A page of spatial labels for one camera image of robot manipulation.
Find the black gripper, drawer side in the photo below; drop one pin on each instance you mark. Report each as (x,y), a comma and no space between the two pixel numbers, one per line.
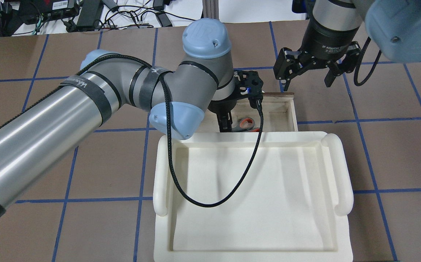
(326,40)

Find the black gripper, scissors side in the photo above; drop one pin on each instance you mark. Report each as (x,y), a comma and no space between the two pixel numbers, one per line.
(220,106)

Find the orange grey scissors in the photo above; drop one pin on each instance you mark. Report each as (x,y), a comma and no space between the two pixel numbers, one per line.
(246,125)

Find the dark wooden drawer cabinet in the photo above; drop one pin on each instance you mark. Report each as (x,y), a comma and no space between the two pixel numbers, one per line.
(278,110)

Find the silver robot arm, scissors side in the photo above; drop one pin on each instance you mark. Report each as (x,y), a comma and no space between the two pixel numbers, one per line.
(35,140)

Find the white plastic tray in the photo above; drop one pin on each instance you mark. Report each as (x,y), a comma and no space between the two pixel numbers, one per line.
(292,206)

